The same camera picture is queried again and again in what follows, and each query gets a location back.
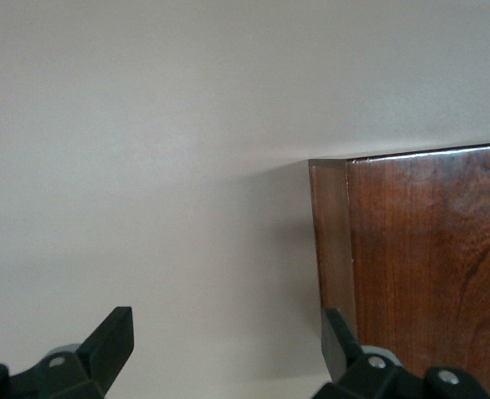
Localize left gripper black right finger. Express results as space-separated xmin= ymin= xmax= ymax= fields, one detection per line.
xmin=311 ymin=307 xmax=490 ymax=399

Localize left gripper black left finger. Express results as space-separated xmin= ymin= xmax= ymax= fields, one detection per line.
xmin=0 ymin=306 xmax=135 ymax=399

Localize dark wooden drawer cabinet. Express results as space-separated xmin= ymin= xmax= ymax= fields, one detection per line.
xmin=308 ymin=141 xmax=490 ymax=399

